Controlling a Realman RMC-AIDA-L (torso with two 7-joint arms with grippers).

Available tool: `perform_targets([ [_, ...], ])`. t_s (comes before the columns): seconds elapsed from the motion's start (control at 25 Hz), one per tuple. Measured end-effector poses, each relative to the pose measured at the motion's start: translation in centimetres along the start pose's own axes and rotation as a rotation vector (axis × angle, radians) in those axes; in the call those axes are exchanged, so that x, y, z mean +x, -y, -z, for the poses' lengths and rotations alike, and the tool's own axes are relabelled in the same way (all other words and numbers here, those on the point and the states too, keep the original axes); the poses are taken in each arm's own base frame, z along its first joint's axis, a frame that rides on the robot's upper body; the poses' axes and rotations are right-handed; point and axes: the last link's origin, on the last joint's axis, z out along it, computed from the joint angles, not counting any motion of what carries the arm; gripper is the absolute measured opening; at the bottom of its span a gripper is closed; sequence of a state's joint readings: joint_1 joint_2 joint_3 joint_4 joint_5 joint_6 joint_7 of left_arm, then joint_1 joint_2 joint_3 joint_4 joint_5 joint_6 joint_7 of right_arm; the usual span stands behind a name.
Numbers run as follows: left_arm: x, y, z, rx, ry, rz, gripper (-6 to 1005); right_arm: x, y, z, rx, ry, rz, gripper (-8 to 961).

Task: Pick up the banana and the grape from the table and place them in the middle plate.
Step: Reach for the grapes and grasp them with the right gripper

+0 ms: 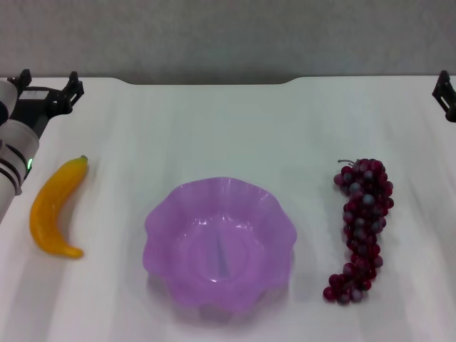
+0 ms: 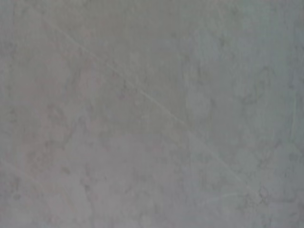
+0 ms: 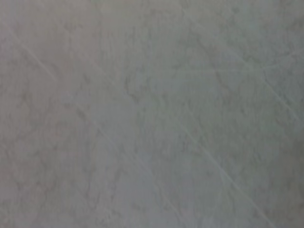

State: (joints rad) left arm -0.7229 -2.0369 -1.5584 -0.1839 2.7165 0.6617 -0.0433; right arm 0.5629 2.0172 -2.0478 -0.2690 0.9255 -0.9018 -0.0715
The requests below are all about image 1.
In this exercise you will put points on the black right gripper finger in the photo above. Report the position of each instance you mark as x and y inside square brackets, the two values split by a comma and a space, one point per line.
[447, 96]

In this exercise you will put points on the dark red grape bunch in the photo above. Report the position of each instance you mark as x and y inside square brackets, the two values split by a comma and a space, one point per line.
[363, 221]

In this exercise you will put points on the yellow plastic banana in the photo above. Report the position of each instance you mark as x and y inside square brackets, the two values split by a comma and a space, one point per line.
[46, 210]

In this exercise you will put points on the purple wavy plastic bowl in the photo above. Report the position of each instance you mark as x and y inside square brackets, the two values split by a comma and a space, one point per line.
[221, 249]

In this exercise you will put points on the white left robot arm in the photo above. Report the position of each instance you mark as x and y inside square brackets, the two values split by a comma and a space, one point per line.
[14, 146]

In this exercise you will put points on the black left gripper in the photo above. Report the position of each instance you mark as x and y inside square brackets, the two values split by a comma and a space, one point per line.
[33, 107]

